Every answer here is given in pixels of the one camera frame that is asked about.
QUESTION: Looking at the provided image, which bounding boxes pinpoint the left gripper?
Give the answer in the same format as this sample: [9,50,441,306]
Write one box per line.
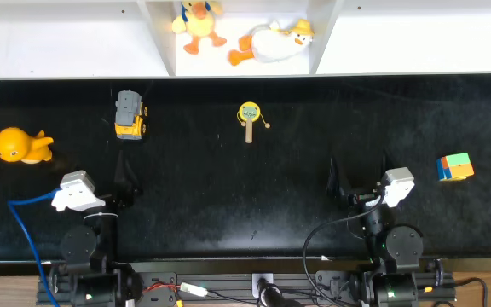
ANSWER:
[96,149,143,211]

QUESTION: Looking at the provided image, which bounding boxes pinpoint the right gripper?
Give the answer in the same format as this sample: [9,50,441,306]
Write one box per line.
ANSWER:
[326,148,396,211]

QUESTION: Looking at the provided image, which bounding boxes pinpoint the grey and yellow toy truck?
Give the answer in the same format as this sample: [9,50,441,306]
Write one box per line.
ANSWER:
[113,89,149,142]

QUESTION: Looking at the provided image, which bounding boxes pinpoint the many-coloured puzzle cube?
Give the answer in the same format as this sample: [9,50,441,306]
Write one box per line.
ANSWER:
[436,152,476,182]

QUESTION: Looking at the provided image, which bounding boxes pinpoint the yellow rubber duck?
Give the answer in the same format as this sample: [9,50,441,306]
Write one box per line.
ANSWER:
[0,126,55,165]

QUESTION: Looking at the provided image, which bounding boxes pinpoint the yellow wooden rattle drum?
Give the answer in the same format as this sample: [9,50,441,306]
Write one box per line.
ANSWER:
[236,101,272,144]

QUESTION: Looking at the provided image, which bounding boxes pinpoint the white shelf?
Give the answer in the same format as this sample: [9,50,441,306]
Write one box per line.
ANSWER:
[0,0,491,81]

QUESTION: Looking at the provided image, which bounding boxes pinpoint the white plush duck yellow hat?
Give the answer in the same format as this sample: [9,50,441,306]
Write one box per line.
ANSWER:
[228,18,315,67]

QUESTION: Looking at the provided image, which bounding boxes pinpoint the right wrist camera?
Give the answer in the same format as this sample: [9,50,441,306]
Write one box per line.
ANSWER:
[378,166,416,209]

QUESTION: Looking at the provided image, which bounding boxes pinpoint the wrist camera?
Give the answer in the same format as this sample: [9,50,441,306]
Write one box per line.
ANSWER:
[378,166,416,209]
[50,170,107,213]

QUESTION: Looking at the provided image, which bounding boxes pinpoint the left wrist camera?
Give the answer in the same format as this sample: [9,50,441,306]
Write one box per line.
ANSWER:
[50,170,107,213]

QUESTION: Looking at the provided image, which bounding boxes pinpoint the black cable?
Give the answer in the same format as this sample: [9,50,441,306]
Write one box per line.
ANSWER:
[303,194,386,307]

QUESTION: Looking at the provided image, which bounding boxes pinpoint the blue cable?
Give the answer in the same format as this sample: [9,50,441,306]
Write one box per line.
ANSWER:
[7,188,64,307]

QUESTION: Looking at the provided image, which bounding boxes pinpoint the mounting rail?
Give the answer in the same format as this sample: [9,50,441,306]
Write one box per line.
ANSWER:
[36,268,489,307]

